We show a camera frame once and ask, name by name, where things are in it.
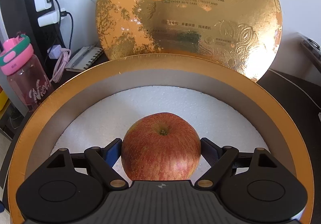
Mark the spiral notebook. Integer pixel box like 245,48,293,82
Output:
65,46,103,72

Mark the white charger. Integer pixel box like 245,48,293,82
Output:
34,0,52,12
38,10,64,27

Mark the bottom white charger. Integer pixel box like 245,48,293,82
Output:
38,10,64,27

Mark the black power strip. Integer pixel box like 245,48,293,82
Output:
24,0,65,64

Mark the red apple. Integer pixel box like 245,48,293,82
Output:
121,113,201,180

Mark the silver computer tower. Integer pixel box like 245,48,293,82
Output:
1,0,33,42

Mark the gold box base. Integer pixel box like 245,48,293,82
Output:
8,54,314,223

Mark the pink coiled cable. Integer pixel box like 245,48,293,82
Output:
47,44,72,84

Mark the middle white charger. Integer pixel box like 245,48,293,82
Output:
34,0,52,12

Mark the pink water bottle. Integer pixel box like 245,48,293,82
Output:
1,34,54,111

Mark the round gold box lid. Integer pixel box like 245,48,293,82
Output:
96,0,282,81

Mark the dark wooden shelf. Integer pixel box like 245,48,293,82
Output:
300,38,321,72

